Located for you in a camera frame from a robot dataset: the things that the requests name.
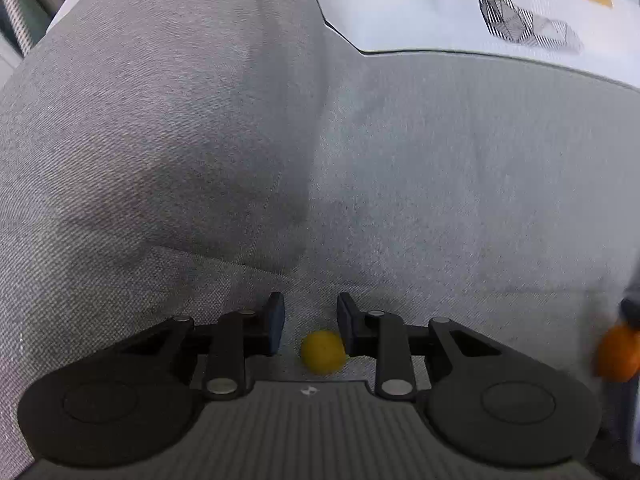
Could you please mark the grey printed blanket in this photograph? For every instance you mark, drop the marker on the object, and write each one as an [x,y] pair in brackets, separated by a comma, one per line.
[400,185]

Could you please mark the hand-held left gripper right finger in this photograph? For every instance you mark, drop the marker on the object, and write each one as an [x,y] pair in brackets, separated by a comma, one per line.
[345,325]

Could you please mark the small orange tangerine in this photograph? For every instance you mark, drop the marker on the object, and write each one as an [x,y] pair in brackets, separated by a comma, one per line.
[619,352]

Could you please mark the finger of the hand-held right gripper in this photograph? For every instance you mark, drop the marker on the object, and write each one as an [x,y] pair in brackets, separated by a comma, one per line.
[632,312]

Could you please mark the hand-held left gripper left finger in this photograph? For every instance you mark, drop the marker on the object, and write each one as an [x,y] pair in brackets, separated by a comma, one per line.
[276,325]

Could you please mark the small yellow-green fruit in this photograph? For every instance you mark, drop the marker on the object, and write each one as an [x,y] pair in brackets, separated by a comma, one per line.
[323,352]

